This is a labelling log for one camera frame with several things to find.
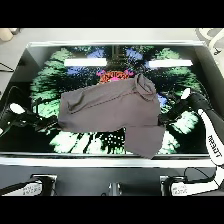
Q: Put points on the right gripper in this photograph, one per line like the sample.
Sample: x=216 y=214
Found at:
x=170 y=115

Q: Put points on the grey-brown shirt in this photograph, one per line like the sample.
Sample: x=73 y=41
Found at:
x=110 y=106

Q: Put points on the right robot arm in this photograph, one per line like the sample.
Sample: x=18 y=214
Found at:
x=210 y=130

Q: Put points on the silver frame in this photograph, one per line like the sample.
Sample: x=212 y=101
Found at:
x=100 y=162

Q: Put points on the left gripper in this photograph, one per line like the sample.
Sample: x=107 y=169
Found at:
x=46 y=124

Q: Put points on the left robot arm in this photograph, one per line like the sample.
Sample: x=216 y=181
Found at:
x=16 y=109

